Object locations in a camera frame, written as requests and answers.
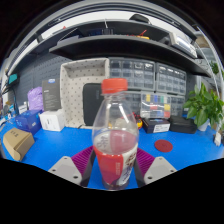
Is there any black rectangular pouch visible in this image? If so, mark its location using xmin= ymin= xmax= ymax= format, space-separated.
xmin=82 ymin=83 xmax=105 ymax=127

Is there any flat round red coaster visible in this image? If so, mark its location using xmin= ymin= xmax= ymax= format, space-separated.
xmin=154 ymin=139 xmax=174 ymax=153

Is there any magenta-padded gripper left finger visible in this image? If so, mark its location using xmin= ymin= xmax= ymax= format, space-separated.
xmin=48 ymin=145 xmax=98 ymax=188

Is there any grey small-parts drawer cabinet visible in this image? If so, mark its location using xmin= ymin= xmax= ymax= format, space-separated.
xmin=124 ymin=91 xmax=143 ymax=116
xmin=155 ymin=63 xmax=188 ymax=96
xmin=109 ymin=57 xmax=157 ymax=92
xmin=169 ymin=94 xmax=186 ymax=117

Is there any clear organizer with coloured parts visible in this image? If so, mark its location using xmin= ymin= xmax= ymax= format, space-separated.
xmin=139 ymin=93 xmax=173 ymax=119

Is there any flat black case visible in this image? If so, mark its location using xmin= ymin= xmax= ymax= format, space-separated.
xmin=169 ymin=115 xmax=198 ymax=135

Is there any green potted plant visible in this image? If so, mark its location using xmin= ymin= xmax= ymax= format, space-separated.
xmin=182 ymin=83 xmax=224 ymax=133

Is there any white power adapter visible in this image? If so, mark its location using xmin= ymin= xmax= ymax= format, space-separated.
xmin=213 ymin=131 xmax=223 ymax=147

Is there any white perforated storage tray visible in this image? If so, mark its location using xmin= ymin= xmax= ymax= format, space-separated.
xmin=59 ymin=58 xmax=110 ymax=129

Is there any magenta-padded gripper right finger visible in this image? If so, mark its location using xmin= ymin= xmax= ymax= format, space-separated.
xmin=132 ymin=147 xmax=178 ymax=188

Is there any clear bottle with red cap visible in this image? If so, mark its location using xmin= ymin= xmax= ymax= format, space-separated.
xmin=91 ymin=78 xmax=140 ymax=192

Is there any purple bag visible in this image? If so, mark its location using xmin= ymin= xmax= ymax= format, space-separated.
xmin=27 ymin=86 xmax=45 ymax=112

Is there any white metal rack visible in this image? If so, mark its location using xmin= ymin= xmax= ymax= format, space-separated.
xmin=194 ymin=33 xmax=224 ymax=88

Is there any tall black carton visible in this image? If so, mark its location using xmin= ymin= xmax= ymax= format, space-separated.
xmin=41 ymin=78 xmax=63 ymax=112

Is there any brown cardboard box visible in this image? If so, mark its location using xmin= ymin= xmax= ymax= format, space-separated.
xmin=2 ymin=127 xmax=36 ymax=162

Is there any black overhead shelf unit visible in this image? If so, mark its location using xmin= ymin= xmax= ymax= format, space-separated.
xmin=6 ymin=9 xmax=213 ymax=78

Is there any yellow multimeter with red leads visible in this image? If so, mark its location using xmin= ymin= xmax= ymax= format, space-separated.
xmin=132 ymin=113 xmax=144 ymax=130

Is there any black box with white label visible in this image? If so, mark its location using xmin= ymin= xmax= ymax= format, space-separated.
xmin=141 ymin=117 xmax=172 ymax=134

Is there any blue box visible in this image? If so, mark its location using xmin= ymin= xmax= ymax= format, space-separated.
xmin=14 ymin=109 xmax=43 ymax=135

